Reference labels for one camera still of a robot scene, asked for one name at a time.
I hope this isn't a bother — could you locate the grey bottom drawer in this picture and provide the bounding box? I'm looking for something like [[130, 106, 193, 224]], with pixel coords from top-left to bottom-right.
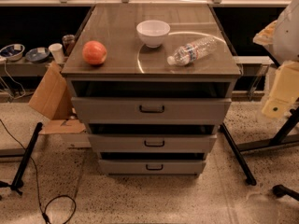
[[98, 160, 206, 175]]

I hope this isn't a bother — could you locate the grey drawer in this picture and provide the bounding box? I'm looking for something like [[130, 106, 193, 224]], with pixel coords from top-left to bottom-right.
[[98, 160, 206, 175], [89, 134, 217, 153], [72, 97, 231, 125]]

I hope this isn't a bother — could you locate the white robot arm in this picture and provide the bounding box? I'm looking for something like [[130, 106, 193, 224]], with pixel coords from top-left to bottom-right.
[[253, 0, 299, 119]]

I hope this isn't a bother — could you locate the grey drawer cabinet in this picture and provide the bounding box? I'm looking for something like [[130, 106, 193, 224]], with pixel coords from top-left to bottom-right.
[[63, 4, 241, 161]]

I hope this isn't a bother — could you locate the grey top drawer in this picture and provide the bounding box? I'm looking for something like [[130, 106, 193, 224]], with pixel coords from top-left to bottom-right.
[[72, 97, 231, 125]]

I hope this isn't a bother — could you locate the grey middle drawer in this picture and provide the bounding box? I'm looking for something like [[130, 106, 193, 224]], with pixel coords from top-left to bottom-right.
[[89, 134, 217, 153]]

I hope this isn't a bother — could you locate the clear plastic water bottle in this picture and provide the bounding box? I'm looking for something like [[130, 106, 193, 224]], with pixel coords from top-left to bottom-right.
[[167, 36, 217, 66]]

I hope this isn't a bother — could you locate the red apple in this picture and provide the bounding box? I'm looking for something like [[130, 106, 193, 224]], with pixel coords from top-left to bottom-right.
[[82, 41, 107, 65]]

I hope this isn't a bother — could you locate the brown cardboard box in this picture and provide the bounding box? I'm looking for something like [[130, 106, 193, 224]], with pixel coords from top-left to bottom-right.
[[29, 62, 85, 134]]

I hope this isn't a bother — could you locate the dark glass jar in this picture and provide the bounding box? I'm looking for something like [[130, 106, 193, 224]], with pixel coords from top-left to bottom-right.
[[62, 35, 76, 56]]

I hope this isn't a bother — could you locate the white paper cup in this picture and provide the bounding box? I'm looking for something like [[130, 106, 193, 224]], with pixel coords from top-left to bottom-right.
[[49, 43, 64, 63]]

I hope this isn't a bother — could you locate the white blue bowl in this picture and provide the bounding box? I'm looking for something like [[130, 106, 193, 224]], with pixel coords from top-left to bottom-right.
[[0, 44, 25, 62]]

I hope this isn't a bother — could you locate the black left stand leg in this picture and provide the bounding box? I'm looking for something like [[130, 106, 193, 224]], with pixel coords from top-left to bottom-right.
[[10, 122, 42, 195]]

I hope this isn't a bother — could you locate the black caster foot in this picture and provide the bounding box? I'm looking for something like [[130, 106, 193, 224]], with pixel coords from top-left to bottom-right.
[[272, 185, 299, 201]]

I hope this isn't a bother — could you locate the white cable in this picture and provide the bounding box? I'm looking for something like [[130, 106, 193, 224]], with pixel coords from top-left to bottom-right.
[[0, 59, 27, 101]]

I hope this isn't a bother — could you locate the black cable on floor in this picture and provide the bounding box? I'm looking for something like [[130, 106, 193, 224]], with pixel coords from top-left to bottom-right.
[[0, 119, 78, 224]]

